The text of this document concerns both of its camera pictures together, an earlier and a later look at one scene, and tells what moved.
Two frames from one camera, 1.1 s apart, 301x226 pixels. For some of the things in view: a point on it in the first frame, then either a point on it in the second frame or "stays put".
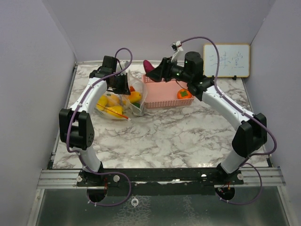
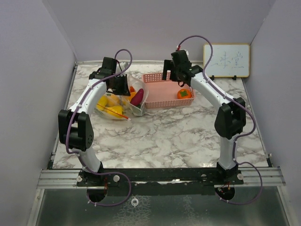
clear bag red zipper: x=112 y=105 stays put
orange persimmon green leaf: x=184 y=94 stays put
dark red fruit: x=147 y=66 -> x=137 y=98
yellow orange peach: x=113 y=100 stays put
